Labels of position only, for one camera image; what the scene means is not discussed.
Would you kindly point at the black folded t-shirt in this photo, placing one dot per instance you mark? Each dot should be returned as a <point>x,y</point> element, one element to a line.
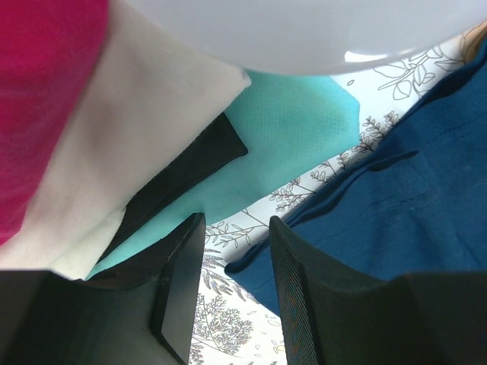
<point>214,148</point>

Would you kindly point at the teal folded t-shirt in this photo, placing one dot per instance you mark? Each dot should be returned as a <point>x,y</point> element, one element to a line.
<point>274,111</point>

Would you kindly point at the magenta folded t-shirt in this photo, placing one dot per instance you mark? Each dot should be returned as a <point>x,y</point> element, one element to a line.
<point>48,49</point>

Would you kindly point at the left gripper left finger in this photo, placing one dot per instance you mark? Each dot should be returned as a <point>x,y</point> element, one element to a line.
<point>140,311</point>

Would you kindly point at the white plastic basket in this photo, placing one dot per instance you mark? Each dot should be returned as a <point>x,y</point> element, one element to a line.
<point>312,37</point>

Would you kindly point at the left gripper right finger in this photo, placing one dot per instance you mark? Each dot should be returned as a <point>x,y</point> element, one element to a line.
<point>334,314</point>

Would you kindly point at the floral patterned table mat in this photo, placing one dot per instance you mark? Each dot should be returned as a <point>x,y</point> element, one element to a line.
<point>231,327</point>

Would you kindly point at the navy blue mickey t-shirt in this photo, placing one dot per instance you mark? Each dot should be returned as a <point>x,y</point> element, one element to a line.
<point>418,201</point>

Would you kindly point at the cream folded t-shirt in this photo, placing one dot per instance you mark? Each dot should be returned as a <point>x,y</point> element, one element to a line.
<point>148,100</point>

